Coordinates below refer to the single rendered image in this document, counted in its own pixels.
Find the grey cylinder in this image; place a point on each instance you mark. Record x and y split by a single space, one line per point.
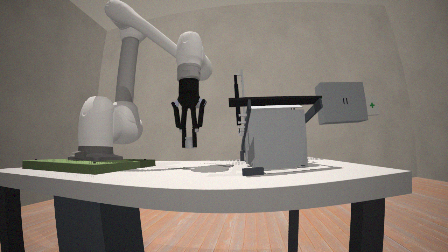
188 142

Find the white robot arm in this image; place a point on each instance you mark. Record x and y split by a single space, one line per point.
103 123

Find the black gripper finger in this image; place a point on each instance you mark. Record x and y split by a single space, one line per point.
196 126
181 125

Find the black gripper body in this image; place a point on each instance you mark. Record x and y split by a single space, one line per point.
188 87

